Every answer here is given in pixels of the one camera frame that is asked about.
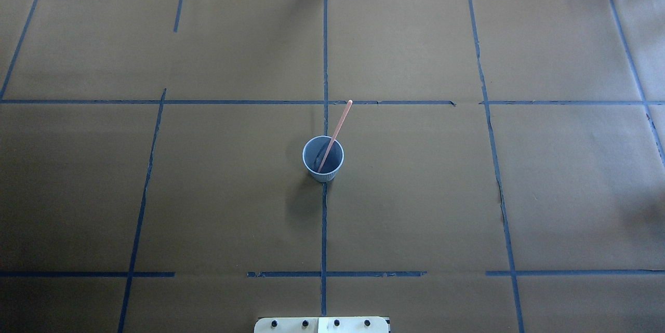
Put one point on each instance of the light blue plastic cup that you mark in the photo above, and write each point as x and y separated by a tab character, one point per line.
312	153

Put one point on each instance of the pink chopstick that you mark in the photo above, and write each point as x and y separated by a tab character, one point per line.
342	118

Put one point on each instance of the white column base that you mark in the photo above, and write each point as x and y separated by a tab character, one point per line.
324	324

